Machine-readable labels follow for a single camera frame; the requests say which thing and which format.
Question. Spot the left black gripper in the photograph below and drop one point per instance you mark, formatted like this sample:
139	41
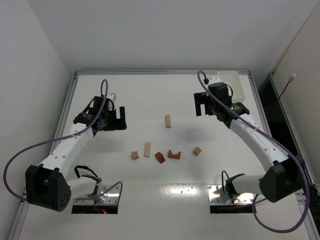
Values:
114	124

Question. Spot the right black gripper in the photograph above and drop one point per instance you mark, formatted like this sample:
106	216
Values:
203	97

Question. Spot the white perforated box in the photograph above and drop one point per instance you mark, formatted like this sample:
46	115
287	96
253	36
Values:
233	80

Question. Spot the light long wood block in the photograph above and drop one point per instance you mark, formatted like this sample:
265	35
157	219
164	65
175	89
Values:
147	149

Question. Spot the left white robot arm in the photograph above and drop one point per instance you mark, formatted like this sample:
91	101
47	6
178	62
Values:
46	183

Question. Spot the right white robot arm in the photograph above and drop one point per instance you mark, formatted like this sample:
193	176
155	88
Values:
284	174

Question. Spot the light wood cube block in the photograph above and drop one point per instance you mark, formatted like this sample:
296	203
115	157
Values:
135	155

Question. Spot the dark red wedge block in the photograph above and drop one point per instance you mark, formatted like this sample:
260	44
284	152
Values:
160	157

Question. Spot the light pentagon wood block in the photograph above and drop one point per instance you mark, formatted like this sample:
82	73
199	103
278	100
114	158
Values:
196	151

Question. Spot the dark red arch block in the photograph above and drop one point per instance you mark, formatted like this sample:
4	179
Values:
172	155

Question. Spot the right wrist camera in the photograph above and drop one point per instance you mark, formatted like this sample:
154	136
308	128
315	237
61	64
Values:
222	91

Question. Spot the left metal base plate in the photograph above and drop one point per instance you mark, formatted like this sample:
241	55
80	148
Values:
110	196

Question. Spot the metal base plate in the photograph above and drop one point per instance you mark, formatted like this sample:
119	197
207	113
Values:
110	196
218	198

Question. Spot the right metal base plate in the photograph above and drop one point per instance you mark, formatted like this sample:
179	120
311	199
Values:
218	198

